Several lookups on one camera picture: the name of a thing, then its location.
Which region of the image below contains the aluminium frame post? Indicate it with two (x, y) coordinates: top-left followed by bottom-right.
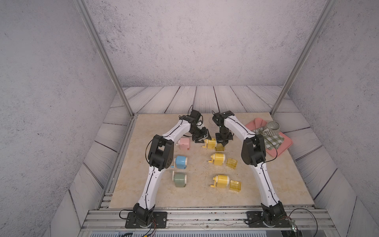
(74, 0), (134, 117)
(270, 0), (337, 116)

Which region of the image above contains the yellow transparent tray bottom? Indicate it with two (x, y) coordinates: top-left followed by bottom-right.
(229, 180), (241, 192)

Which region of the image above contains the yellow sharpener bottom row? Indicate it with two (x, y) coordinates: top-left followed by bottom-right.
(210, 175), (230, 188)

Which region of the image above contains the green pencil sharpener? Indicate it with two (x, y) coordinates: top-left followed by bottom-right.
(172, 171), (187, 188)

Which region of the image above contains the left aluminium frame post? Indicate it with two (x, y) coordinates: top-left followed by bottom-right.
(74, 0), (134, 117)

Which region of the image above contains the pink serving tray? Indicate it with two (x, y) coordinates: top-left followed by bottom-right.
(245, 118), (293, 157)

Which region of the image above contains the blue pencil sharpener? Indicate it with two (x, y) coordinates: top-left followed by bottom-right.
(171, 156), (188, 169)

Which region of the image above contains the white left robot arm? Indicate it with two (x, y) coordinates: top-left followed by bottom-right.
(131, 110), (211, 227)

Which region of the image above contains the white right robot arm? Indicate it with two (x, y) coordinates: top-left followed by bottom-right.
(212, 111), (287, 227)

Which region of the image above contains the aluminium front rail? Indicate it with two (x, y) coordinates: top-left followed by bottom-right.
(79, 205), (340, 237)

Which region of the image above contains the yellow sharpener row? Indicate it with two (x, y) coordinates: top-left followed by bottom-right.
(202, 138), (217, 150)
(208, 153), (226, 166)
(210, 175), (230, 188)

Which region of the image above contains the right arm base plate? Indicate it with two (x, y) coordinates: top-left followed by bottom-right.
(244, 211), (292, 228)

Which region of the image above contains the striped ceramic mug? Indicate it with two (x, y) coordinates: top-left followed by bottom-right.
(262, 121), (280, 136)

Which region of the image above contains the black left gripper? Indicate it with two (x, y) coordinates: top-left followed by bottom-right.
(189, 126), (213, 143)

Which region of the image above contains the olive yellow tray top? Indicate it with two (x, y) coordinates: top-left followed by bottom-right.
(215, 144), (225, 152)

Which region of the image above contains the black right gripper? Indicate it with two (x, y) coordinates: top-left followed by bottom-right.
(215, 127), (232, 146)

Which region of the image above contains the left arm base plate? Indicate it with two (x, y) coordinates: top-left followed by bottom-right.
(125, 211), (168, 229)

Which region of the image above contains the right aluminium frame post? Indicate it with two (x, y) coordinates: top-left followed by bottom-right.
(270, 0), (337, 116)

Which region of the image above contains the green checkered cloth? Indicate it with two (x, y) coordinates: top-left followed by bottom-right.
(252, 127), (284, 150)

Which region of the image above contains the yellow sharpener top row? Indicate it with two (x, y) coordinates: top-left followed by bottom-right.
(202, 138), (217, 150)

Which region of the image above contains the pink pencil sharpener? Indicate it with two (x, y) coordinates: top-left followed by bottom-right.
(176, 137), (191, 151)

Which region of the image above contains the yellow transparent tray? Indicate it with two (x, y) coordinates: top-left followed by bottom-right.
(229, 180), (241, 192)
(226, 158), (238, 170)

